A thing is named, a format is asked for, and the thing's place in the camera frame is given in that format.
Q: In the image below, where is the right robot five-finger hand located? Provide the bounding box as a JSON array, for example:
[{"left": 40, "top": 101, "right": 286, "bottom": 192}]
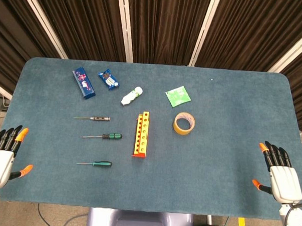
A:
[{"left": 251, "top": 140, "right": 302, "bottom": 206}]

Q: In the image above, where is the blue cookie packet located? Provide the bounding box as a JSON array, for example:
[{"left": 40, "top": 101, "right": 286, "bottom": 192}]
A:
[{"left": 97, "top": 68, "right": 121, "bottom": 92}]

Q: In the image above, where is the lavender robot torso base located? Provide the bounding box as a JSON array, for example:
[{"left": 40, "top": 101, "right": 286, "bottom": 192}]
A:
[{"left": 86, "top": 206, "right": 195, "bottom": 226}]

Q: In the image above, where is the green sachet packet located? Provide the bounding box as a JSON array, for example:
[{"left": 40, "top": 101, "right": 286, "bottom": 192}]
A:
[{"left": 164, "top": 84, "right": 192, "bottom": 108}]

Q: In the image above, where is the yellow packing tape roll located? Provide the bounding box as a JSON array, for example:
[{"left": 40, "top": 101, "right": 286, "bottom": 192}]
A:
[{"left": 172, "top": 111, "right": 196, "bottom": 136}]

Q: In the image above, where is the black metal precision screwdriver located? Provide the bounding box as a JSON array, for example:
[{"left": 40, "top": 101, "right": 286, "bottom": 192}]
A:
[{"left": 73, "top": 115, "right": 111, "bottom": 122}]

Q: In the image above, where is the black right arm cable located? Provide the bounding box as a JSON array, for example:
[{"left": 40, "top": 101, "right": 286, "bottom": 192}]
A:
[{"left": 284, "top": 201, "right": 302, "bottom": 226}]

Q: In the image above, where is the white small bottle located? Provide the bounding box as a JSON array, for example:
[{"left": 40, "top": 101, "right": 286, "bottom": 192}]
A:
[{"left": 120, "top": 85, "right": 144, "bottom": 107}]

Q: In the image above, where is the green screwdriver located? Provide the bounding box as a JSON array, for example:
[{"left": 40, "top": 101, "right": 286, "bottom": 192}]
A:
[
  {"left": 81, "top": 131, "right": 123, "bottom": 141},
  {"left": 76, "top": 159, "right": 112, "bottom": 168}
]

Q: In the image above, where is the blue-green carpet table mat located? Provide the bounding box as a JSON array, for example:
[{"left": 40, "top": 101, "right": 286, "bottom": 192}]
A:
[{"left": 0, "top": 55, "right": 302, "bottom": 222}]

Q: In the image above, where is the white frame post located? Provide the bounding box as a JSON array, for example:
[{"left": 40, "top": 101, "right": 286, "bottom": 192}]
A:
[
  {"left": 0, "top": 80, "right": 14, "bottom": 101},
  {"left": 17, "top": 0, "right": 71, "bottom": 60},
  {"left": 267, "top": 21, "right": 302, "bottom": 75},
  {"left": 114, "top": 0, "right": 136, "bottom": 63},
  {"left": 188, "top": 0, "right": 221, "bottom": 69}
]

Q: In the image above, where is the long blue snack box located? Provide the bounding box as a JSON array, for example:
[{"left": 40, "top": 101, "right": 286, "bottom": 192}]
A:
[{"left": 71, "top": 66, "right": 97, "bottom": 101}]

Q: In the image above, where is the orange yellow rack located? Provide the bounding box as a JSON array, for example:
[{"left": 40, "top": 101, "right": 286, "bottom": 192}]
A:
[{"left": 131, "top": 110, "right": 151, "bottom": 159}]

